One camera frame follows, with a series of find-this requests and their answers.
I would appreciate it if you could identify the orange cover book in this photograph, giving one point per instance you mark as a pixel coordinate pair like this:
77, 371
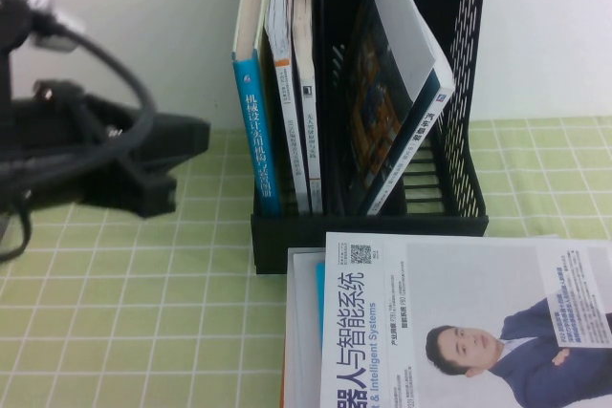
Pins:
283, 379

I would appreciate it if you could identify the dark picture cover magazine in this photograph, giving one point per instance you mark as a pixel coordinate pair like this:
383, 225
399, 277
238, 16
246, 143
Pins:
378, 131

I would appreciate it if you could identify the white book with orange mark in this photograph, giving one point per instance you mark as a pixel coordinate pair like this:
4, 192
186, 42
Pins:
287, 116

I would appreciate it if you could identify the blue spine hardcover book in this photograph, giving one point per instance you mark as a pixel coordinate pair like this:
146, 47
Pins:
255, 140

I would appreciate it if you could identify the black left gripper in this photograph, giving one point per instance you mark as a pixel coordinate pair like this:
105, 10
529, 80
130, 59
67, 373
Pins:
81, 140

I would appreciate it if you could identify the green checkered tablecloth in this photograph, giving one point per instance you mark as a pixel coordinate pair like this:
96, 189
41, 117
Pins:
119, 284

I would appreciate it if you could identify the thin white paperback book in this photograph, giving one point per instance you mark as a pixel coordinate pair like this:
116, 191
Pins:
311, 140

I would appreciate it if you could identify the black plastic book holder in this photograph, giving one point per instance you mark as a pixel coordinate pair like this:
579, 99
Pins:
287, 232

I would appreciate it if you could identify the cyan cover book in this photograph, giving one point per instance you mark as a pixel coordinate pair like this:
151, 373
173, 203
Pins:
319, 284

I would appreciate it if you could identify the robot magazine with man portrait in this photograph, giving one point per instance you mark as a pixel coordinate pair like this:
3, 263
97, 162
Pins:
454, 284

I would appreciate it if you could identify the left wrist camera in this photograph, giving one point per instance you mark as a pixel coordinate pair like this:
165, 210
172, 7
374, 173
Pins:
43, 21

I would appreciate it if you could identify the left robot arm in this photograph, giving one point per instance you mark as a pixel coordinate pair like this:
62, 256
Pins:
9, 188

